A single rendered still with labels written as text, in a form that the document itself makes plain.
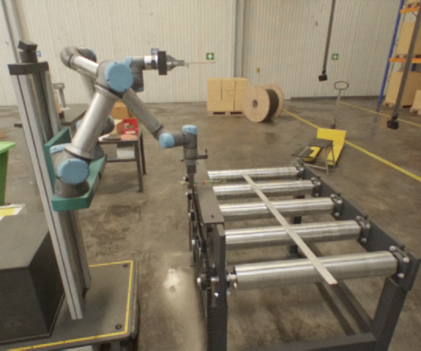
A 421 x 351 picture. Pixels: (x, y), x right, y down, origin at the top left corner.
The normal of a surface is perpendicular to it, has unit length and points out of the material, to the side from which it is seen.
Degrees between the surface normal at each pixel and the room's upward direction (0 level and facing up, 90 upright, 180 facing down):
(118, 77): 84
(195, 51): 90
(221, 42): 90
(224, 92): 90
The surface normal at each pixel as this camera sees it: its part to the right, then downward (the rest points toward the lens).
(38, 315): 0.18, 0.39
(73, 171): 0.48, 0.44
